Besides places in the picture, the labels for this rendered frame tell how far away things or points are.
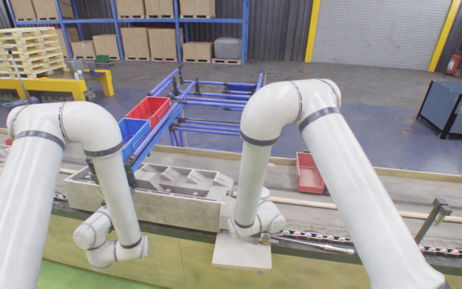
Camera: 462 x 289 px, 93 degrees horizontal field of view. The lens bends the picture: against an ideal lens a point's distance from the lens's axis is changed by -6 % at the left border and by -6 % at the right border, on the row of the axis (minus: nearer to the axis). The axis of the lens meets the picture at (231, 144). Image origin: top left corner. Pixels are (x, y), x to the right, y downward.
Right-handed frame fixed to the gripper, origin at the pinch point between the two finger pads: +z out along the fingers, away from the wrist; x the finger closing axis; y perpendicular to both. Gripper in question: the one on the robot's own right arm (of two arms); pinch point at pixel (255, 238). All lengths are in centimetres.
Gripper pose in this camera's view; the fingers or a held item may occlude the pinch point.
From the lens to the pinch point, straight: 136.6
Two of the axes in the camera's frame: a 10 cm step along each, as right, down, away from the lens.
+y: 9.9, 1.0, -1.4
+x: 1.7, -4.9, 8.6
